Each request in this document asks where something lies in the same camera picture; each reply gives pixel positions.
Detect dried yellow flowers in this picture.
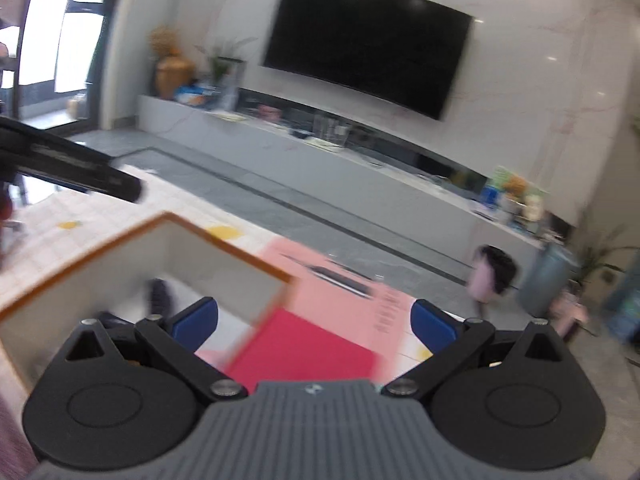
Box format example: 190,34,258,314
150,25,182,59

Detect white box with orange rim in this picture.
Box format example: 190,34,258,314
0,211,296,396

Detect glass balcony door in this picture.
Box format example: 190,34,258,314
15,0,132,127

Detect green picture card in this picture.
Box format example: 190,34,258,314
492,165,527,197

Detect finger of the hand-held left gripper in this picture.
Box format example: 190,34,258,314
0,119,146,204

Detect red flat case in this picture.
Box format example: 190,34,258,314
225,308,383,387

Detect purple floral cloth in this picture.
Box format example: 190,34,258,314
0,395,37,480

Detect green plant in glass vase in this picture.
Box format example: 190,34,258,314
195,37,259,108

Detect grey television cabinet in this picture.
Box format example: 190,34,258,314
137,87,576,281

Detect pink bin with black bag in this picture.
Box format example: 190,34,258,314
467,245,519,307

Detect blue and white packet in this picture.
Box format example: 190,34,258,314
172,84,221,107

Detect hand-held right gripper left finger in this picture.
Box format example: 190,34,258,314
64,296,248,402

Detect grey round bin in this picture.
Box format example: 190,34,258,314
517,245,577,319

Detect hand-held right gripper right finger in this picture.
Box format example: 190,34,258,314
381,299,577,401

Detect black wall television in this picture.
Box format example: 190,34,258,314
262,0,474,121

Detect pink flat box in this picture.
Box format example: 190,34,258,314
195,237,418,362

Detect white router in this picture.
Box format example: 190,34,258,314
312,115,351,152

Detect tall green floor plant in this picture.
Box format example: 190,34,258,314
575,225,640,292

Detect gold vase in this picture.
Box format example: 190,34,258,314
155,55,196,102

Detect small plush toys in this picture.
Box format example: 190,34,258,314
500,175,549,227

